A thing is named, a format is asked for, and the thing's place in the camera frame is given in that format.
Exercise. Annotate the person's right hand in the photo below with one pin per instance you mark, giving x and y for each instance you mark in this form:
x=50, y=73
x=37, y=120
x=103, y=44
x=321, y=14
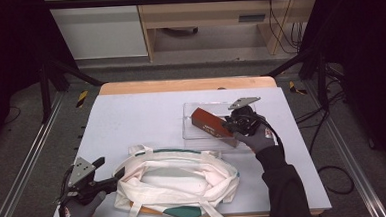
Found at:
x=259, y=141

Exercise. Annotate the wooden table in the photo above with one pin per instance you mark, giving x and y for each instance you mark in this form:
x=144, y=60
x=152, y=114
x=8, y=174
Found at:
x=186, y=85

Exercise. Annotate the clear plastic container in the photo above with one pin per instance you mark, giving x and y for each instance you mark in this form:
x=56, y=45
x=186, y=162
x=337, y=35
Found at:
x=195, y=135

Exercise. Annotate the white cabinet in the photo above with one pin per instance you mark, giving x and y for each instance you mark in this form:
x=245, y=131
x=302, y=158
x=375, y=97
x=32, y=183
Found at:
x=100, y=33

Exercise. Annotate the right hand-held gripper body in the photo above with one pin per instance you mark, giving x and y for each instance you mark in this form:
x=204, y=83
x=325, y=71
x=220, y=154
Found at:
x=246, y=120

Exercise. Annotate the white table sheet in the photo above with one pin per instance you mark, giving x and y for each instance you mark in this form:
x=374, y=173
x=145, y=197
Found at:
x=131, y=125

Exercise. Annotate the aluminium rail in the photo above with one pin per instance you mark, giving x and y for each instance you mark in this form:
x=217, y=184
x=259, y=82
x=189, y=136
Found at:
x=350, y=147
x=26, y=157

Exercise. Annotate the yellow black tape piece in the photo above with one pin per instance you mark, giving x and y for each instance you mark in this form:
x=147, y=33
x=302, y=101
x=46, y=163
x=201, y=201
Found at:
x=295, y=88
x=82, y=98

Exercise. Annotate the black frame strut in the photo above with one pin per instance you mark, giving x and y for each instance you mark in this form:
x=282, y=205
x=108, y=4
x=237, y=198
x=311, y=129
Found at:
x=292, y=63
x=75, y=74

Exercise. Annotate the black curtain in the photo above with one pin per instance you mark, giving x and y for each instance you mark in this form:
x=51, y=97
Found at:
x=7, y=48
x=368, y=46

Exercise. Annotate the red-brown rectangular box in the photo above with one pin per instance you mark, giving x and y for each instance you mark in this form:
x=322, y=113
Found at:
x=210, y=124

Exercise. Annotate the light wooden desk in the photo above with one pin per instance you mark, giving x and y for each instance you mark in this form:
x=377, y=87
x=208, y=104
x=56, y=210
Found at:
x=206, y=12

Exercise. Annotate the person's left hand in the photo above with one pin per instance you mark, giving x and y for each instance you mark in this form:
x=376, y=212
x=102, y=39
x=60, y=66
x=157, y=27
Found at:
x=79, y=213

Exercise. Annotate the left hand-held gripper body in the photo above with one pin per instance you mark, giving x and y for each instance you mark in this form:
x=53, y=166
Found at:
x=85, y=186

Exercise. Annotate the cream canvas tote bag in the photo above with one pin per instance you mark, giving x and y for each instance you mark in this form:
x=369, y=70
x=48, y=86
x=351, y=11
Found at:
x=178, y=182

